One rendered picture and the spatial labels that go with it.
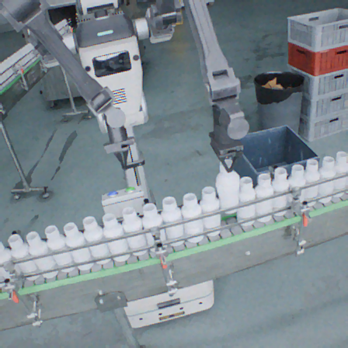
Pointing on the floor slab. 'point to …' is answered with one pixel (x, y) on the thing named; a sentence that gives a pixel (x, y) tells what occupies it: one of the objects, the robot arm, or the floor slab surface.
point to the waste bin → (279, 99)
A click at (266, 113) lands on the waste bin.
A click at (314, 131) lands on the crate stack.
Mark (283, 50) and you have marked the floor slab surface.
